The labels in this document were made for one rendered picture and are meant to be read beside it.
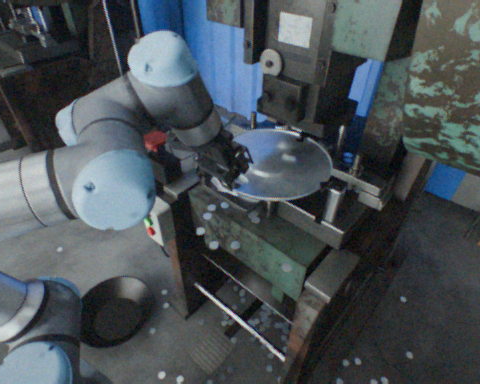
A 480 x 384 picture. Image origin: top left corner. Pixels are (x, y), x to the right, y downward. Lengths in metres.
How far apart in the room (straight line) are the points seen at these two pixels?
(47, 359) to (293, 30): 0.73
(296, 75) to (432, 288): 1.23
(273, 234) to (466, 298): 1.11
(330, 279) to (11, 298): 0.60
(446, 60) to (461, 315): 1.43
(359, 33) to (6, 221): 0.53
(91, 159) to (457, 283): 1.63
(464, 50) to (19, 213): 0.39
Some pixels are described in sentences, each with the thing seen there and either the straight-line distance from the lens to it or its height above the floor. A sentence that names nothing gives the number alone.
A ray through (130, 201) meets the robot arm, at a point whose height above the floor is 1.03.
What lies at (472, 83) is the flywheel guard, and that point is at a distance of 0.32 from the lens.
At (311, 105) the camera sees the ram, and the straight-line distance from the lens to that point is 0.72.
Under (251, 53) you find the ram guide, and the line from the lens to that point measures 0.73.
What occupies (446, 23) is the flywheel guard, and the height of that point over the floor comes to 1.18.
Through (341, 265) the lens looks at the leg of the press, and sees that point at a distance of 0.77.
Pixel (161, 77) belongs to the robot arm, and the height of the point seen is 1.09.
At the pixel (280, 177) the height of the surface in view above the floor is 0.78.
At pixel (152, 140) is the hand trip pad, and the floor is 0.76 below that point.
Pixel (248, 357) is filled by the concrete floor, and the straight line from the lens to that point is 1.34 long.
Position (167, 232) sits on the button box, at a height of 0.54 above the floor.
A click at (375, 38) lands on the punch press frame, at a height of 1.09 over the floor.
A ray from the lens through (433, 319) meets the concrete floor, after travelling 1.60.
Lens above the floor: 1.24
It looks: 41 degrees down
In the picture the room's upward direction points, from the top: straight up
